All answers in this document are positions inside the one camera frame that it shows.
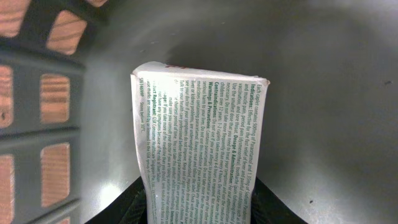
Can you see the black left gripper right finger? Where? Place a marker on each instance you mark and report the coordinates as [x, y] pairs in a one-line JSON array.
[[267, 208]]

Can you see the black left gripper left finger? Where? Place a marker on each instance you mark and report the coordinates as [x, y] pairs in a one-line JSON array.
[[129, 208]]

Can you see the white green medicine box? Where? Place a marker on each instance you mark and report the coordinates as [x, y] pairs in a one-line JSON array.
[[197, 135]]

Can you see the grey plastic mesh basket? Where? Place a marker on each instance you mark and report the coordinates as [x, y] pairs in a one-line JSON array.
[[329, 134]]

